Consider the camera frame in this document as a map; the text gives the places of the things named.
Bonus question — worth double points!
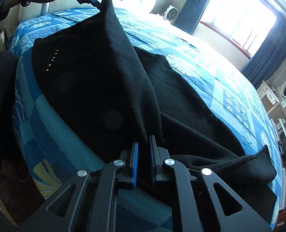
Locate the blue patterned bed sheet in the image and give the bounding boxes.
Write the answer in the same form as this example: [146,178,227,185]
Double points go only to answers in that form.
[7,7,285,232]

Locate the black pants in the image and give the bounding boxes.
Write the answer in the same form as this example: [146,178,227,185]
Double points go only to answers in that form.
[32,0,277,222]

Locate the white box fan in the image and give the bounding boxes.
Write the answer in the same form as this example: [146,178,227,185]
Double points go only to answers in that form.
[163,5,178,21]

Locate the white vanity dresser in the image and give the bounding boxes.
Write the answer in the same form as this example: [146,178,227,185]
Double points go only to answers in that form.
[256,81,286,123]

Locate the right blue curtain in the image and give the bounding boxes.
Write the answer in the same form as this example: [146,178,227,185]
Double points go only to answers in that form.
[241,14,286,89]

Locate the large bedroom window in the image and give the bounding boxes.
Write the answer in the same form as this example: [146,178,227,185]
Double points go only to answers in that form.
[201,0,277,57]

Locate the left blue curtain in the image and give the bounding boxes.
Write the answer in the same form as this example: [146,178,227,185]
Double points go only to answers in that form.
[173,0,210,35]

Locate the blue curtain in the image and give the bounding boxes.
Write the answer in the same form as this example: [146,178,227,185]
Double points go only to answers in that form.
[173,0,210,35]
[241,14,286,89]

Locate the cream tufted leather headboard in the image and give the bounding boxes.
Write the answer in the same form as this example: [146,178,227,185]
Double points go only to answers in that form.
[1,0,156,37]

